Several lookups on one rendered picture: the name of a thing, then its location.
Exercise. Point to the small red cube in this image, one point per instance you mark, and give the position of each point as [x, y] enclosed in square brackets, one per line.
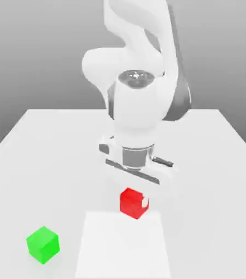
[130, 203]

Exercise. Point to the small green cube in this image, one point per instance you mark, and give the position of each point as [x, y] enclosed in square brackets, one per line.
[42, 245]

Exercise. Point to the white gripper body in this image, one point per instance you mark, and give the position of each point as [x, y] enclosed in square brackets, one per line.
[149, 182]

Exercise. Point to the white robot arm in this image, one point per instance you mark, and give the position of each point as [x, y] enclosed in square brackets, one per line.
[136, 104]

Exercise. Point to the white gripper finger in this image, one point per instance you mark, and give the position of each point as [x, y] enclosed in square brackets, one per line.
[145, 202]

